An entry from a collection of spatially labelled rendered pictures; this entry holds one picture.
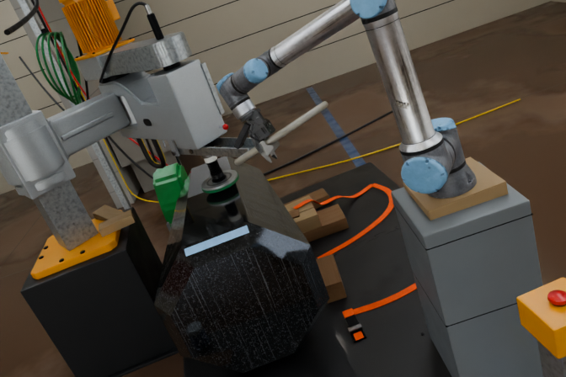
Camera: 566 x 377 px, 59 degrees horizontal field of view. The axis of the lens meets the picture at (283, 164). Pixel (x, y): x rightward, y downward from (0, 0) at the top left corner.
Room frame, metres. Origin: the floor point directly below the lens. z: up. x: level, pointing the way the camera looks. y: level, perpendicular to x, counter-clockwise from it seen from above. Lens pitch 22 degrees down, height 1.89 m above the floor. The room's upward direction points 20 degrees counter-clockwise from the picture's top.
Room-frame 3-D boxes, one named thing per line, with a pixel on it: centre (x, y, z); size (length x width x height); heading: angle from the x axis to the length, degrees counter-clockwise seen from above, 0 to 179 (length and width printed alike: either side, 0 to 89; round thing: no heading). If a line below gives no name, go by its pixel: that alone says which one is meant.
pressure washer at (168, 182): (4.11, 0.96, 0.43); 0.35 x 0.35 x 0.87; 80
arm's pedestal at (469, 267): (1.71, -0.59, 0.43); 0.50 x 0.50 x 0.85; 88
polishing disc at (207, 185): (2.65, 0.36, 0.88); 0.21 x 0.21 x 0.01
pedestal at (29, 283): (2.78, 1.29, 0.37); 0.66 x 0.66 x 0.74; 5
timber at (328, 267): (2.56, -0.04, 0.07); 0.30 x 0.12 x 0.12; 177
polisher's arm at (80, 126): (2.90, 1.13, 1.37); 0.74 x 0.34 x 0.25; 127
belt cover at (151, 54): (2.93, 0.58, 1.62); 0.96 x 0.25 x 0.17; 38
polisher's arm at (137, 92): (2.97, 0.59, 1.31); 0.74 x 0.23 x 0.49; 38
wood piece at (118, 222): (2.75, 1.03, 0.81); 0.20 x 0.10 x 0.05; 103
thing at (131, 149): (5.89, 1.31, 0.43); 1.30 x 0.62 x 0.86; 178
